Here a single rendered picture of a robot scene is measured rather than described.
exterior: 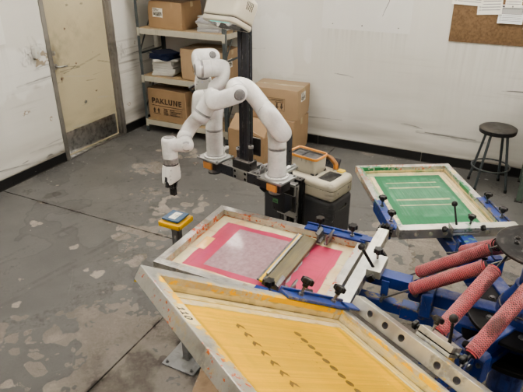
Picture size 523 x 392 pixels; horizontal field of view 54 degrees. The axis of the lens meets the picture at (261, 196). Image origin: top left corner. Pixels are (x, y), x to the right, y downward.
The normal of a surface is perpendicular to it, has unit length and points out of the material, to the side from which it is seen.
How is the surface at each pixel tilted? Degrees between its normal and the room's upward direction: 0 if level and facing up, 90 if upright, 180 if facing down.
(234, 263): 0
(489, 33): 90
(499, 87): 90
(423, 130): 90
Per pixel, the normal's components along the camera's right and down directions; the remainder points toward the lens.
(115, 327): 0.00, -0.89
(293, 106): -0.37, 0.42
